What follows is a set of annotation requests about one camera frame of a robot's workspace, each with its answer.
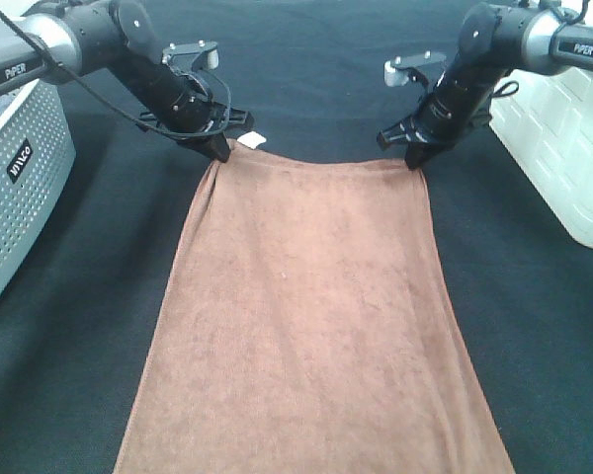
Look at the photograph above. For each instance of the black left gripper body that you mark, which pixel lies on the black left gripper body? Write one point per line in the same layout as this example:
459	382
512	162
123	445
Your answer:
195	121

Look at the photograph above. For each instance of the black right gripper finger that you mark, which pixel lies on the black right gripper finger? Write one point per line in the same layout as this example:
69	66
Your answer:
417	154

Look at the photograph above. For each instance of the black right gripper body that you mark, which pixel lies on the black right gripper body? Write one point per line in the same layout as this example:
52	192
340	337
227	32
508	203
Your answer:
433	130

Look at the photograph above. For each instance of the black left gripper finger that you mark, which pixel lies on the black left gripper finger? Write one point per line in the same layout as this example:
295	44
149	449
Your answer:
215	148

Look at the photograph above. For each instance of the brown towel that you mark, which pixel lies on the brown towel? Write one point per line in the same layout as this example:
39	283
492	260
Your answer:
306	328

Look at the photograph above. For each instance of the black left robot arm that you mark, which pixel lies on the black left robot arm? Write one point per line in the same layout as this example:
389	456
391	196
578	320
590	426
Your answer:
63	41

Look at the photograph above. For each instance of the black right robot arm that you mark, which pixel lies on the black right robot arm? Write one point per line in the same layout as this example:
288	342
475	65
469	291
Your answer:
494	41

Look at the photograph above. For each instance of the white plastic storage bin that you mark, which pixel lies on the white plastic storage bin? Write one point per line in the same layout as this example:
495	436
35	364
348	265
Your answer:
547	126

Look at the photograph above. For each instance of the white perforated laundry basket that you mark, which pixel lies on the white perforated laundry basket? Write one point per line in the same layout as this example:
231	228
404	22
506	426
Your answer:
36	157

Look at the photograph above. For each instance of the black table cloth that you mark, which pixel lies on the black table cloth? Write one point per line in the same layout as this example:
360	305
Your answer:
77	319

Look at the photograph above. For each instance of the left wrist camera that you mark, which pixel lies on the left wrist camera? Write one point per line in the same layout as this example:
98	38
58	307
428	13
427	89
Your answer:
191	57

